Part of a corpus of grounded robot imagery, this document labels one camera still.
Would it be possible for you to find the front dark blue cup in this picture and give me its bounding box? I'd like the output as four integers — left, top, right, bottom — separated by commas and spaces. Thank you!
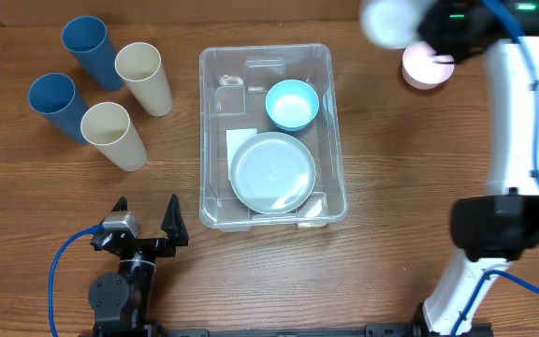
28, 73, 89, 144

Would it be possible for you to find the grey plate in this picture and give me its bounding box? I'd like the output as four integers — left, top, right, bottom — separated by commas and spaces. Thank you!
228, 132, 317, 214

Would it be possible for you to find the beige cup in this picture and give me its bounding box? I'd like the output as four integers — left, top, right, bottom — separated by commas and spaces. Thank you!
80, 102, 148, 171
114, 42, 173, 117

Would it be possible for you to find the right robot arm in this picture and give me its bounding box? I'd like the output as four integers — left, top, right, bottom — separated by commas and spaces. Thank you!
410, 0, 539, 336

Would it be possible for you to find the clear plastic storage bin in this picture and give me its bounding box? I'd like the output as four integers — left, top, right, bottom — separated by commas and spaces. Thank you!
199, 43, 348, 232

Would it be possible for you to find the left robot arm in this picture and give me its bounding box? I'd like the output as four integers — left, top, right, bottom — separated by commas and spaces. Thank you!
88, 195, 189, 336

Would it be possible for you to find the light blue bowl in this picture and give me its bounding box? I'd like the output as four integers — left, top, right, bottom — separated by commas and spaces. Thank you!
265, 80, 320, 131

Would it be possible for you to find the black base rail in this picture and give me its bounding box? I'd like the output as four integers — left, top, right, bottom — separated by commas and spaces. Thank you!
78, 322, 494, 337

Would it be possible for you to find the dark blue cup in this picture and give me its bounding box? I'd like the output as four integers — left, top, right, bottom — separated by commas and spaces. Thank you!
62, 16, 124, 92
28, 73, 89, 144

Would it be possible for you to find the rear dark blue cup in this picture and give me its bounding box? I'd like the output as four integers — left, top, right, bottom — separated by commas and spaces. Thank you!
62, 16, 124, 92

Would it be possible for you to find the pink bowl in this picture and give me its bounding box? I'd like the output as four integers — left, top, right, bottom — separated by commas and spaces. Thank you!
401, 42, 455, 90

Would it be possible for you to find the left blue cable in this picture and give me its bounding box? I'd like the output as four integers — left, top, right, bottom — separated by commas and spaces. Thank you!
48, 224, 105, 337

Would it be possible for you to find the grey bowl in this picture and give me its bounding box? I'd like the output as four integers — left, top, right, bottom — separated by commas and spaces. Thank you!
359, 0, 434, 50

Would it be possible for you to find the blue cable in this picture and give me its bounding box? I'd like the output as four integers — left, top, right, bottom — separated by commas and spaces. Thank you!
449, 0, 539, 337
48, 224, 105, 337

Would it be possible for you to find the right blue cable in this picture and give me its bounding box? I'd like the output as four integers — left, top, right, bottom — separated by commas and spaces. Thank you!
449, 0, 539, 337

